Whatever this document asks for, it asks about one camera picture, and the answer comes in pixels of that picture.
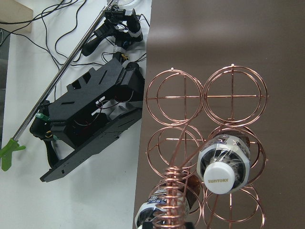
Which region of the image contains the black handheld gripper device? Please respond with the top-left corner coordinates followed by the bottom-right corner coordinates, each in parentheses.
top-left (81, 7), bottom-right (143, 56)

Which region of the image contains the tea bottle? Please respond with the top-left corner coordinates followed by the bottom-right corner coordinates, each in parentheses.
top-left (196, 131), bottom-right (251, 195)
top-left (134, 175), bottom-right (201, 229)

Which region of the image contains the tea bottle back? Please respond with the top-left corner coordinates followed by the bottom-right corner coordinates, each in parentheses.
top-left (196, 131), bottom-right (251, 195)

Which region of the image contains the tea bottle middle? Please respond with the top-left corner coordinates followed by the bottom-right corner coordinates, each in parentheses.
top-left (134, 175), bottom-right (201, 229)

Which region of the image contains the copper wire bottle basket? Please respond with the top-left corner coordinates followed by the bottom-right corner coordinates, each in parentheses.
top-left (133, 64), bottom-right (269, 229)

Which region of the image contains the green tipped metal rod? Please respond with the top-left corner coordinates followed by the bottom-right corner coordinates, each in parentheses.
top-left (0, 0), bottom-right (118, 171)

